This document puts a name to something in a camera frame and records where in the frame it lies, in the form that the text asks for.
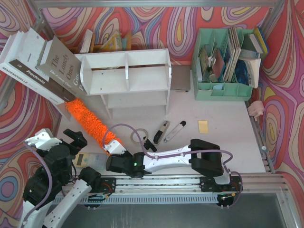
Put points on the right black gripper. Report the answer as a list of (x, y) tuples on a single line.
[(112, 163)]

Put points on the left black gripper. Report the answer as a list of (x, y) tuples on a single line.
[(72, 141)]

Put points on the orange microfiber duster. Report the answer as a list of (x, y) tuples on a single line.
[(90, 123)]

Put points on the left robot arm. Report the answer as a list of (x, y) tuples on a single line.
[(55, 172)]

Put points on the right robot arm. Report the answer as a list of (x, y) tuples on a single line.
[(201, 156)]

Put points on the white wooden bookshelf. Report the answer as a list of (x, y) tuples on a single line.
[(127, 79)]

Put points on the black T-shaped plastic part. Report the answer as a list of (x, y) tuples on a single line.
[(149, 145)]

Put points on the black white stapler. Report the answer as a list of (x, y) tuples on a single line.
[(160, 133)]

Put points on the white marker black cap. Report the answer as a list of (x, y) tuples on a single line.
[(174, 131)]

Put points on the brown book Fredonia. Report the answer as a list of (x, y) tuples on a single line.
[(50, 85)]

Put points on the white book Mademoiselle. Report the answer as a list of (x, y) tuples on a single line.
[(27, 48)]

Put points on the yellow sticky note pad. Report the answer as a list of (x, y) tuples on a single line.
[(203, 126)]

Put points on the grey book The Lonely Ones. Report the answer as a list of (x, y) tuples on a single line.
[(60, 64)]

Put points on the grey notebook with pencil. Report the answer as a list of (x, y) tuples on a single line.
[(180, 78)]

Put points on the wooden rack with books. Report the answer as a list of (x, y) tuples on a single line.
[(115, 43)]

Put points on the mint green desk organizer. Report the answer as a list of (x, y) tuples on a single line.
[(214, 65)]

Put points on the pink piggy figurine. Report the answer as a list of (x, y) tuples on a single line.
[(256, 109)]

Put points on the white paperback book stack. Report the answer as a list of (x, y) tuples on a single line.
[(247, 71)]

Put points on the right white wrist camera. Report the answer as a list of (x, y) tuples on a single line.
[(114, 148)]

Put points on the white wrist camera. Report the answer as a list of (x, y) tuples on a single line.
[(43, 140), (114, 148)]

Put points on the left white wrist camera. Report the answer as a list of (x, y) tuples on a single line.
[(43, 140)]

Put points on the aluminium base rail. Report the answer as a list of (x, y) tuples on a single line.
[(178, 189)]

